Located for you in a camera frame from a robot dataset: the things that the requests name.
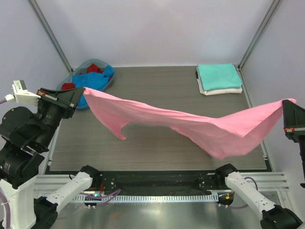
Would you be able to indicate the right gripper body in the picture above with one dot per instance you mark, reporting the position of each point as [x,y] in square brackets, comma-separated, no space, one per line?
[294,130]

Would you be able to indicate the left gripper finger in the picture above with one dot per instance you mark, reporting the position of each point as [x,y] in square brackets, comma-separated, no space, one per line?
[42,92]
[69,99]

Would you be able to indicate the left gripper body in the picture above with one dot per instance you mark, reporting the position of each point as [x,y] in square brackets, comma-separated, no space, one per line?
[56,100]

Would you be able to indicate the pink t shirt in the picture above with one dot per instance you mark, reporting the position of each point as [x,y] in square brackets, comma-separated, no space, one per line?
[236,134]

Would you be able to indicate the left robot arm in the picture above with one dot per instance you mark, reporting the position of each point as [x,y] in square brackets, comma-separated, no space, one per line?
[27,136]

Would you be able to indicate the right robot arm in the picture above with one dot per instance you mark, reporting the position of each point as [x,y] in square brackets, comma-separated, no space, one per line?
[270,214]

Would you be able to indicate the blue t shirt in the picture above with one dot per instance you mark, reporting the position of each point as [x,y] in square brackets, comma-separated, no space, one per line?
[96,81]

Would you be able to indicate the blue plastic basket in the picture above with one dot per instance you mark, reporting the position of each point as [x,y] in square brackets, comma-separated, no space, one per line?
[83,69]

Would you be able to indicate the red t shirt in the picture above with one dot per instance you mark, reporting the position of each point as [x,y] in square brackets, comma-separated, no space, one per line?
[91,69]

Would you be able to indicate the white folded t shirt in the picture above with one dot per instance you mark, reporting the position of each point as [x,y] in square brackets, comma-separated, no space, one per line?
[218,91]

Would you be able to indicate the teal folded t shirt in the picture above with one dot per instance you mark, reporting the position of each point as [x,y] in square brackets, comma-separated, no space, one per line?
[218,76]

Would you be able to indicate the slotted cable duct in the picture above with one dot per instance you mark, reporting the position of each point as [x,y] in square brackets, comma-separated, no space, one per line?
[146,199]

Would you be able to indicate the right aluminium frame post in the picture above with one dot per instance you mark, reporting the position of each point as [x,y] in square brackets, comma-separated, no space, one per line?
[259,32]

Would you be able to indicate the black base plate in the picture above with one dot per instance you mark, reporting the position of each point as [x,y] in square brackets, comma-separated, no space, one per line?
[159,183]

